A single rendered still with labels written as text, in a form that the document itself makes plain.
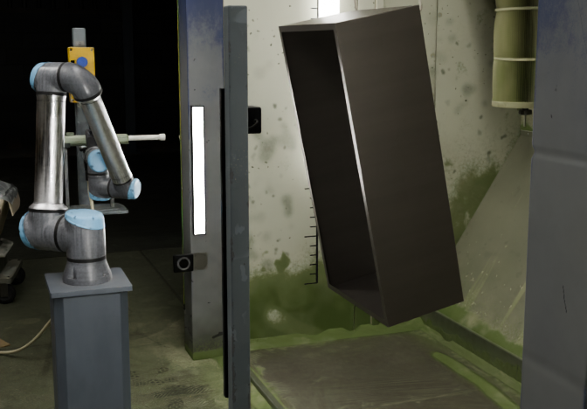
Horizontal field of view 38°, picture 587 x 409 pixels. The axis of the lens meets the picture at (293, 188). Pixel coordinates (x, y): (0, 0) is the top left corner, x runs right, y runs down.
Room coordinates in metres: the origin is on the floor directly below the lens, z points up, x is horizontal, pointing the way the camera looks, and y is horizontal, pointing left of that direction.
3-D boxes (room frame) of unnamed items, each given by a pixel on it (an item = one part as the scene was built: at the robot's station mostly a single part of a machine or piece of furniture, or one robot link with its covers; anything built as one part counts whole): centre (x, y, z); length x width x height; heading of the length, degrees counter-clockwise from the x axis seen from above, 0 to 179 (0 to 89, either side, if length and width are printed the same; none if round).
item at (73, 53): (4.06, 1.01, 1.42); 0.12 x 0.06 x 0.26; 110
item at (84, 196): (4.12, 1.03, 0.82); 0.06 x 0.06 x 1.64; 20
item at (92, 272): (3.25, 0.81, 0.69); 0.19 x 0.19 x 0.10
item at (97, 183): (3.66, 0.84, 0.95); 0.12 x 0.09 x 0.12; 70
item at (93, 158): (3.66, 0.85, 1.06); 0.12 x 0.09 x 0.10; 21
